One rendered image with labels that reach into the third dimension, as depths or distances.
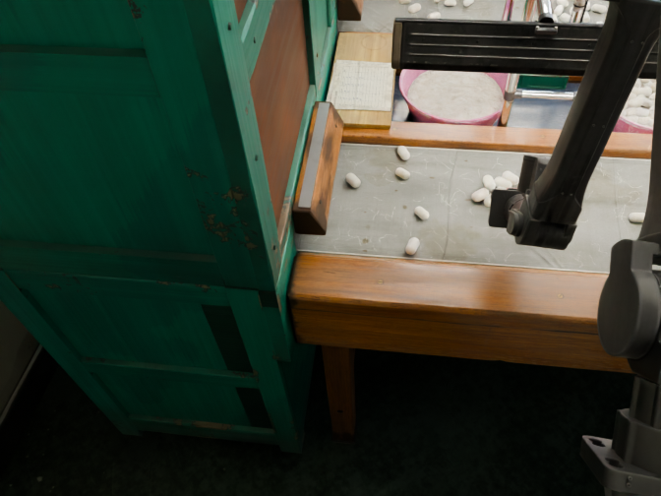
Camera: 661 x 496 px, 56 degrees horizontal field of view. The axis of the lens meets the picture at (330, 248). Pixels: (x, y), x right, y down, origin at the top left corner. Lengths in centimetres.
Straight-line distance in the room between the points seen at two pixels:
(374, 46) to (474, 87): 26
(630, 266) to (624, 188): 83
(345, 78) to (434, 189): 37
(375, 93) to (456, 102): 19
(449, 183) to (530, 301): 32
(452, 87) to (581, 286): 61
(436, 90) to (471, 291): 59
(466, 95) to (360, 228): 47
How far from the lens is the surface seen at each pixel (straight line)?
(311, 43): 126
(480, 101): 151
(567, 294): 115
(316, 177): 115
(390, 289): 111
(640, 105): 160
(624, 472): 54
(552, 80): 166
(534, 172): 98
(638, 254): 56
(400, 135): 136
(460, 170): 133
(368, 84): 147
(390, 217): 124
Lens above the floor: 170
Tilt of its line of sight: 53 degrees down
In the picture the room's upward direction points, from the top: 5 degrees counter-clockwise
